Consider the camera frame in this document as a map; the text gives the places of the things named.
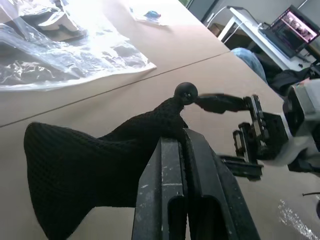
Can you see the small blue object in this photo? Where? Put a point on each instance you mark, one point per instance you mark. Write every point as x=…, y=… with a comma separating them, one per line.
x=151, y=13

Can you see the white desk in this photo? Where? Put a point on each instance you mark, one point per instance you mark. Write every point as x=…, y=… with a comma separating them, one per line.
x=252, y=32

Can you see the person's leg in jeans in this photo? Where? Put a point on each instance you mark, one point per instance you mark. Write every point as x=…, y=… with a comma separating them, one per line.
x=250, y=61

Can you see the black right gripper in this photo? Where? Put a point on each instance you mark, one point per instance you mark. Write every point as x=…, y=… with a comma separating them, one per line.
x=268, y=135

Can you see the open laptop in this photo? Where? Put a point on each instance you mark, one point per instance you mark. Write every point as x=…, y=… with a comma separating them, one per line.
x=290, y=30

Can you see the brown cardboard box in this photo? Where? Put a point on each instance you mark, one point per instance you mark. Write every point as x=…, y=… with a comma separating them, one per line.
x=217, y=28

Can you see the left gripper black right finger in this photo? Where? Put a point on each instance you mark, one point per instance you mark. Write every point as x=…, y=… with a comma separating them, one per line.
x=215, y=190

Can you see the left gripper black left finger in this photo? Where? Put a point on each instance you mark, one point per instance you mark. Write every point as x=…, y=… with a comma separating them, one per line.
x=156, y=200

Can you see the small clear plastic wrap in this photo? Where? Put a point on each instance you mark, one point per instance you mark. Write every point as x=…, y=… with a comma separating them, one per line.
x=298, y=220

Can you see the black bag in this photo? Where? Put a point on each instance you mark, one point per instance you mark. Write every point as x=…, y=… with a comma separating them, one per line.
x=285, y=77

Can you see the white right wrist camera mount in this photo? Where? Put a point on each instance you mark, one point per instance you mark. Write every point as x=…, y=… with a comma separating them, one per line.
x=303, y=112

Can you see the large clear plastic bag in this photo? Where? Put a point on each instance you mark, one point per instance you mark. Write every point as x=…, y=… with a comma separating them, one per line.
x=62, y=57

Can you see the torn cardboard piece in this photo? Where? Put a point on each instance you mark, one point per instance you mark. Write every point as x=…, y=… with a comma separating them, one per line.
x=63, y=23

